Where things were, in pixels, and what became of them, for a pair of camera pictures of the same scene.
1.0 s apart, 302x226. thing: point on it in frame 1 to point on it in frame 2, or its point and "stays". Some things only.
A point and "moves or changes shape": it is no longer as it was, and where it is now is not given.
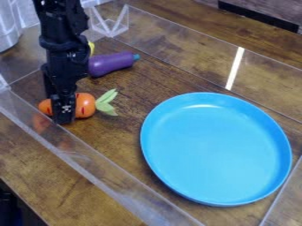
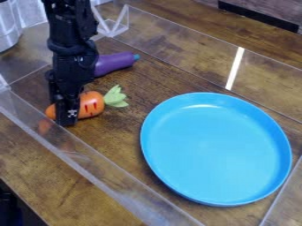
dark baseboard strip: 257,17 stays
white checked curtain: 17,15 stays
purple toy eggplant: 109,62 stays
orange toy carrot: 85,105 moves or changes shape
